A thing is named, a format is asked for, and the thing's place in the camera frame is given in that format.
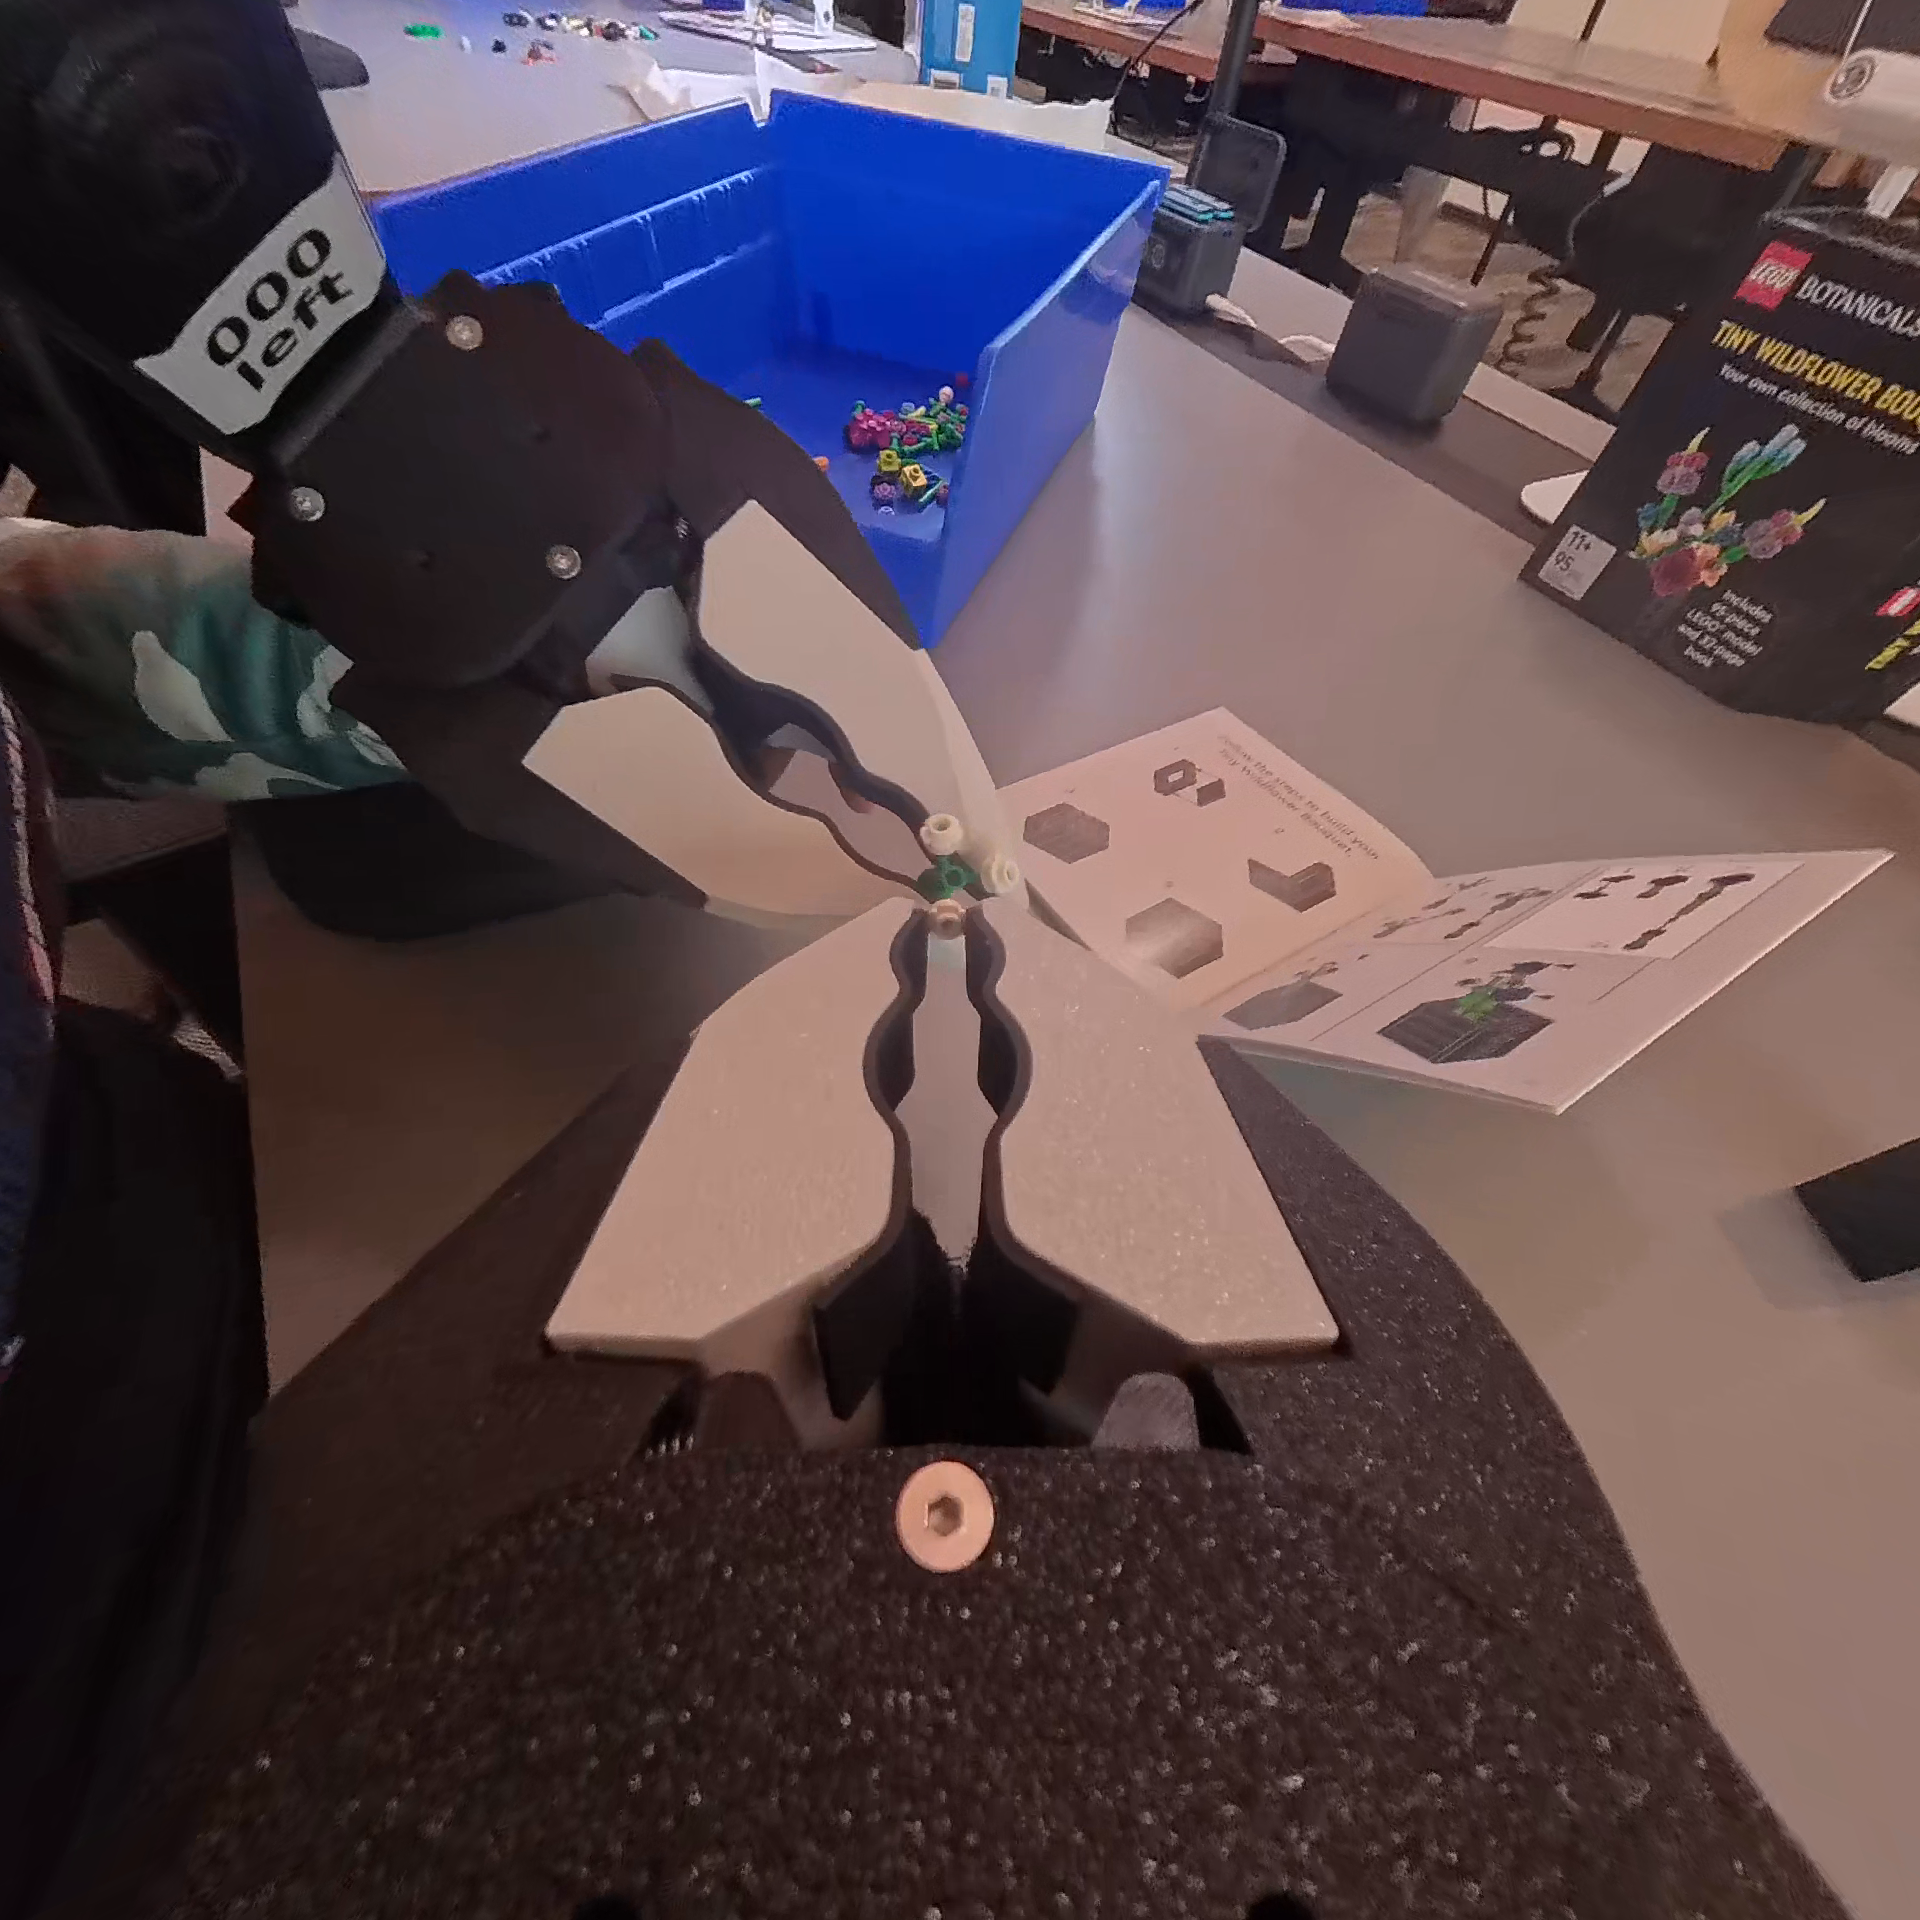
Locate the blue printed carton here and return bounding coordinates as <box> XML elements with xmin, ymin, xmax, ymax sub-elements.
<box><xmin>915</xmin><ymin>0</ymin><xmax>1021</xmax><ymax>88</ymax></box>

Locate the black glossy cardboard box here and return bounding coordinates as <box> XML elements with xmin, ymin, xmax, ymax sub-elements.
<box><xmin>1521</xmin><ymin>210</ymin><xmax>1920</xmax><ymax>728</ymax></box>

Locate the person's dark clothing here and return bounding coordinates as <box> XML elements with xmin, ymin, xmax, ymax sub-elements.
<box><xmin>0</xmin><ymin>693</ymin><xmax>255</xmax><ymax>1920</ymax></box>

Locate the black square frame brick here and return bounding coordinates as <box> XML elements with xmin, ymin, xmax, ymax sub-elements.
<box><xmin>1797</xmin><ymin>1146</ymin><xmax>1920</xmax><ymax>1286</ymax></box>

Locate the grey desk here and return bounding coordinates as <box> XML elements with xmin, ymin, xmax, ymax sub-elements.
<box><xmin>227</xmin><ymin>0</ymin><xmax>1920</xmax><ymax>1920</ymax></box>

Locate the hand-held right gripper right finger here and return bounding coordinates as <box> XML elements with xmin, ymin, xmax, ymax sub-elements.
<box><xmin>969</xmin><ymin>898</ymin><xmax>1341</xmax><ymax>1412</ymax></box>

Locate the person's left forearm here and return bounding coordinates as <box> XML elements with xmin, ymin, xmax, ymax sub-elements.
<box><xmin>0</xmin><ymin>518</ymin><xmax>405</xmax><ymax>812</ymax></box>

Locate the pile of small toy bricks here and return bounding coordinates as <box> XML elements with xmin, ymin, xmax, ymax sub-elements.
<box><xmin>842</xmin><ymin>387</ymin><xmax>978</xmax><ymax>518</ymax></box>

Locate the black office chair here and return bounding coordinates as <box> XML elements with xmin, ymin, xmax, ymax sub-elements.
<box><xmin>1441</xmin><ymin>122</ymin><xmax>1807</xmax><ymax>394</ymax></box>

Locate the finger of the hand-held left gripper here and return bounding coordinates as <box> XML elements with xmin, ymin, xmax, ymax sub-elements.
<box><xmin>528</xmin><ymin>693</ymin><xmax>924</xmax><ymax>921</ymax></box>
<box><xmin>690</xmin><ymin>493</ymin><xmax>1021</xmax><ymax>877</ymax></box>

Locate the dark charger block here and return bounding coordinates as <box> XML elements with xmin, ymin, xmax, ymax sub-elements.
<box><xmin>1138</xmin><ymin>183</ymin><xmax>1244</xmax><ymax>314</ymax></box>

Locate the blue plastic bin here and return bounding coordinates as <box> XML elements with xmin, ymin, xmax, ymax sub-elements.
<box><xmin>381</xmin><ymin>88</ymin><xmax>1173</xmax><ymax>650</ymax></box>

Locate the black mesh cushion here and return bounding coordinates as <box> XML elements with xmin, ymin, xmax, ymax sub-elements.
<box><xmin>227</xmin><ymin>762</ymin><xmax>709</xmax><ymax>938</ymax></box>

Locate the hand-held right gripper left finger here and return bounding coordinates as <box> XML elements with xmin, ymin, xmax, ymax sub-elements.
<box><xmin>544</xmin><ymin>898</ymin><xmax>955</xmax><ymax>1412</ymax></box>

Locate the white instruction booklet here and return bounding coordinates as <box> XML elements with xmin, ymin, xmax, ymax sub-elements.
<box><xmin>988</xmin><ymin>708</ymin><xmax>1893</xmax><ymax>1118</ymax></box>

